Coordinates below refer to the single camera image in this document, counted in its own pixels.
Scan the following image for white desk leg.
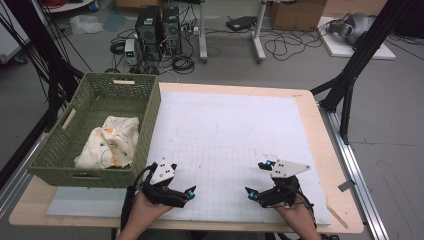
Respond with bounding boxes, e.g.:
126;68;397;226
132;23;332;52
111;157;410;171
198;0;209;65
251;0;268;64

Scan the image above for wide black computer tower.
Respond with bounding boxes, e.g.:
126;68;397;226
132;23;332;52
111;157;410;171
134;5;164;62

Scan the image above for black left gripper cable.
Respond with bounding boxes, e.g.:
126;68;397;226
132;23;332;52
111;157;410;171
120;162;158;232

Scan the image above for coiled black cable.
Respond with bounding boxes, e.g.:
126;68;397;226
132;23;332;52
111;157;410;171
171;54;196;75

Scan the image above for grey tape piece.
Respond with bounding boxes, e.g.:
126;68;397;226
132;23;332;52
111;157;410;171
337;179;357;193

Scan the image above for flat black device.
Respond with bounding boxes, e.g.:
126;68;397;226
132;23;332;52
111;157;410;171
225;15;259;33

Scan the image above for white grid mat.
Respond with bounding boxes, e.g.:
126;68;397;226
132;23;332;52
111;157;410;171
46;90;333;226

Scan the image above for blue floor sheet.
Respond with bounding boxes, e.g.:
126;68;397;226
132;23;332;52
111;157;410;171
102;9;129;34

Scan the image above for loose black floor cables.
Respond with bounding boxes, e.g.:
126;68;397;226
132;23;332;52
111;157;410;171
262;28;323;62

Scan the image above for narrow black computer tower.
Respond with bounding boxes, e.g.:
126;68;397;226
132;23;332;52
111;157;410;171
161;6;183;56

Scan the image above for small white power supply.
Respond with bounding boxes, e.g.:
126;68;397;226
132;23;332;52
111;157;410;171
123;38;139;67

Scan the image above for person's right hand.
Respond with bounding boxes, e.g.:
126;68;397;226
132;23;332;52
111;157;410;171
273;199;318;234

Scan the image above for aluminium rail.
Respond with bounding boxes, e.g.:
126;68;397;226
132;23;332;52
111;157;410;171
317;102;391;240
0;132;48;218

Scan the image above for brown cardboard box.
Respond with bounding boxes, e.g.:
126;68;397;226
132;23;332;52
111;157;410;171
268;0;329;32

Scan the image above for black frame stand with cables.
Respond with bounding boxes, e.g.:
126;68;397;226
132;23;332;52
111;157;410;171
0;0;85;133

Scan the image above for grey headset device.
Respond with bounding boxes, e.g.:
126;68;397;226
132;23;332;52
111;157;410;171
326;12;376;46

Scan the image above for green woven basket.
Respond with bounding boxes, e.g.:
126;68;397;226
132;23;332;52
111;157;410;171
28;72;162;189

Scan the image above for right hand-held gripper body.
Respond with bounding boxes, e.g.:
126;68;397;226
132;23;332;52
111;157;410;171
258;159;312;209

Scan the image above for clear plastic bag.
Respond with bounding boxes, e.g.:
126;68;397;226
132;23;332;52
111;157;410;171
68;13;105;36

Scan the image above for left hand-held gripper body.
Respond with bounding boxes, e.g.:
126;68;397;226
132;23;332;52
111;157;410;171
141;159;188;209

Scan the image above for cream egg-print cloth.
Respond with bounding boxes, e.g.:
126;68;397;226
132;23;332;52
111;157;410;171
73;115;141;170

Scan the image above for thin wooden stick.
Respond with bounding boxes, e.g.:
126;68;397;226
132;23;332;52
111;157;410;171
325;199;350;230

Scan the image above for person's left hand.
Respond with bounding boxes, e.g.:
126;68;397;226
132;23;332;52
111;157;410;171
126;191;175;234

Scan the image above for white floor board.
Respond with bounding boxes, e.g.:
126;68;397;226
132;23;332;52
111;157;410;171
316;16;397;61

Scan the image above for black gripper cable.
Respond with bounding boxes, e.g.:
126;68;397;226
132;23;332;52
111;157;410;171
120;162;158;232
293;184;318;228

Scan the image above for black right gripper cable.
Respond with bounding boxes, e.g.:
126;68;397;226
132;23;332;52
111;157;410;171
293;184;318;228

